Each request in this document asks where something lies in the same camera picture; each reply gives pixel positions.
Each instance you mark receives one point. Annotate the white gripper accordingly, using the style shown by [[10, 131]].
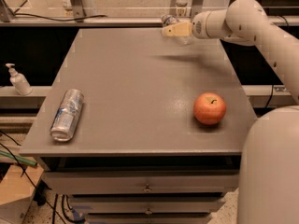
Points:
[[198, 27]]

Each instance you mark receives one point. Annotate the clear plastic water bottle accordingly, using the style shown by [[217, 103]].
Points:
[[170, 19]]

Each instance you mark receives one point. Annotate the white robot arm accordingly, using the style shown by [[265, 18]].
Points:
[[269, 169]]

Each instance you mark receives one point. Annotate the silver redbull can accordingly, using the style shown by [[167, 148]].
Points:
[[66, 119]]

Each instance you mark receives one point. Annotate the white pump dispenser bottle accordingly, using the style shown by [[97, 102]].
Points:
[[18, 80]]

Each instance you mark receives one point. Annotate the red apple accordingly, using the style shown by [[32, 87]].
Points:
[[209, 108]]

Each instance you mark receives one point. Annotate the grey drawer cabinet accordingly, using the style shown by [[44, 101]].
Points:
[[137, 116]]

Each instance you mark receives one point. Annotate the top grey drawer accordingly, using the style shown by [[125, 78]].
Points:
[[91, 183]]

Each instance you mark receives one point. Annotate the grey drawer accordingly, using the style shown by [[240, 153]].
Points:
[[147, 204], [148, 219], [91, 183]]

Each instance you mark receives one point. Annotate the middle grey drawer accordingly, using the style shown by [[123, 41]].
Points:
[[147, 204]]

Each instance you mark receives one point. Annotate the bottom grey drawer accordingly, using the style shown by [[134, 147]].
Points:
[[148, 219]]

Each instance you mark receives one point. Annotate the green rod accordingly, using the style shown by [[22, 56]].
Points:
[[18, 158]]

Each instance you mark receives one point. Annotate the cardboard box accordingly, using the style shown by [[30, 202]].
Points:
[[16, 195]]

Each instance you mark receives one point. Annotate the left metal bracket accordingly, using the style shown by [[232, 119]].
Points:
[[78, 11]]

